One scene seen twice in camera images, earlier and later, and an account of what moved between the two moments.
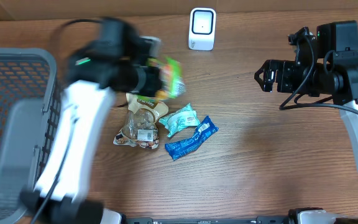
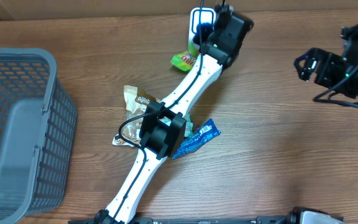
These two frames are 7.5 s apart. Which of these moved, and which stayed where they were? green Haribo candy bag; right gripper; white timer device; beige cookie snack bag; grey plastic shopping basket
Moved: right gripper; green Haribo candy bag
Stayed: grey plastic shopping basket; white timer device; beige cookie snack bag
